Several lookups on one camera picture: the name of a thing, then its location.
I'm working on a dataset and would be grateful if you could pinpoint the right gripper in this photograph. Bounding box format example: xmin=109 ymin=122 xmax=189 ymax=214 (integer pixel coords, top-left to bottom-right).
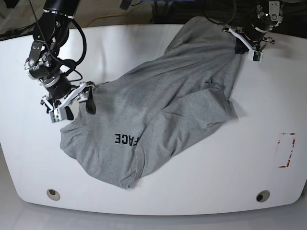
xmin=40 ymin=75 xmax=96 ymax=120

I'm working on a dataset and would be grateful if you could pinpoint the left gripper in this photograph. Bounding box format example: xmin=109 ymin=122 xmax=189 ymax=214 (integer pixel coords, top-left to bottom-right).
xmin=222 ymin=23 xmax=275 ymax=55

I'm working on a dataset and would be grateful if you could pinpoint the grey Hugging Face T-shirt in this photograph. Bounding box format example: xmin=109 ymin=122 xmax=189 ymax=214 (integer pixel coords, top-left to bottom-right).
xmin=60 ymin=17 xmax=241 ymax=189

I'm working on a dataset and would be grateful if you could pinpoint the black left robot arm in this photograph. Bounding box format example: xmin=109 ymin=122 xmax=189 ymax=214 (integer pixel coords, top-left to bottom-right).
xmin=223 ymin=0 xmax=283 ymax=60

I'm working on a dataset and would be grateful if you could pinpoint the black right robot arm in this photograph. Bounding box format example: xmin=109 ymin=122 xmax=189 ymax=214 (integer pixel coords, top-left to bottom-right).
xmin=24 ymin=0 xmax=96 ymax=123

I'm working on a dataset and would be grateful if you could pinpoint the left table grommet hole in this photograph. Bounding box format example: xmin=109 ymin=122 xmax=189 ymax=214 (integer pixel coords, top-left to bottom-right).
xmin=47 ymin=189 xmax=60 ymax=201

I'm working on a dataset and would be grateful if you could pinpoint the table grommet hole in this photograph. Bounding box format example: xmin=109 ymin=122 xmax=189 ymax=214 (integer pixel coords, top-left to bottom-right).
xmin=256 ymin=190 xmax=271 ymax=203
xmin=47 ymin=189 xmax=60 ymax=201

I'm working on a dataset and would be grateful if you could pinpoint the red tape rectangle marker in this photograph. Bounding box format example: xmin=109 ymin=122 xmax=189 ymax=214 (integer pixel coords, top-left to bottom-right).
xmin=275 ymin=132 xmax=296 ymax=168

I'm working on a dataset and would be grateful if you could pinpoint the right table grommet hole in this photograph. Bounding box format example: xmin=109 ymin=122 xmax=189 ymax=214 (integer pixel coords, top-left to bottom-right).
xmin=256 ymin=190 xmax=271 ymax=203

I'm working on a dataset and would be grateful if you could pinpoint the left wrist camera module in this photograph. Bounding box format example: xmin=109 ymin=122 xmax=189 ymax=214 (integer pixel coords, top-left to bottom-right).
xmin=248 ymin=49 xmax=263 ymax=63

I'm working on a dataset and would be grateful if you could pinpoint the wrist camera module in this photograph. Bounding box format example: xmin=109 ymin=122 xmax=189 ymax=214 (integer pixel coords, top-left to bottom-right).
xmin=49 ymin=108 xmax=65 ymax=123
xmin=248 ymin=49 xmax=263 ymax=63

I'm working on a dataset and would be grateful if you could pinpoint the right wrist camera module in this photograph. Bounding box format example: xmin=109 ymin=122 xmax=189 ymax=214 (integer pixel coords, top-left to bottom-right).
xmin=49 ymin=108 xmax=65 ymax=123

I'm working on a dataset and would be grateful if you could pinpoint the yellow cable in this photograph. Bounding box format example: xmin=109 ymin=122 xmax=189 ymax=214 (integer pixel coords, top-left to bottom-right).
xmin=83 ymin=11 xmax=128 ymax=28

